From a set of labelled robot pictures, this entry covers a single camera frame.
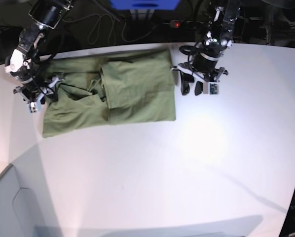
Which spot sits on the green T-shirt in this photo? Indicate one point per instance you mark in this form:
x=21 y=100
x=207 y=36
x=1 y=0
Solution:
x=110 y=89

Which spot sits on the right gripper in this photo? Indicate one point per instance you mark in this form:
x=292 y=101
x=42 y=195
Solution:
x=37 y=89

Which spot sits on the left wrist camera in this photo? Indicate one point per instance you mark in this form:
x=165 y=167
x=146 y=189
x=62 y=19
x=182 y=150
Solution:
x=213 y=88

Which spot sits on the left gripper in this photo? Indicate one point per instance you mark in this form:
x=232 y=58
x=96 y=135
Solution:
x=201 y=67

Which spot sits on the black power strip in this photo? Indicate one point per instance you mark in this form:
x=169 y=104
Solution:
x=189 y=25

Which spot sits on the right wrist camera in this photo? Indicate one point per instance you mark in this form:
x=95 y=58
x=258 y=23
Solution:
x=35 y=107

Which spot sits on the blue box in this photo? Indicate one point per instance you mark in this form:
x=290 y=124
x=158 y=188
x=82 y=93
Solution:
x=145 y=4

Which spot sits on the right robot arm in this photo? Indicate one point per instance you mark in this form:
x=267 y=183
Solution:
x=24 y=63

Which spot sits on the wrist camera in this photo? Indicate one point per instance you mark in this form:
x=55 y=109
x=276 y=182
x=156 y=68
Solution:
x=35 y=107
x=213 y=88

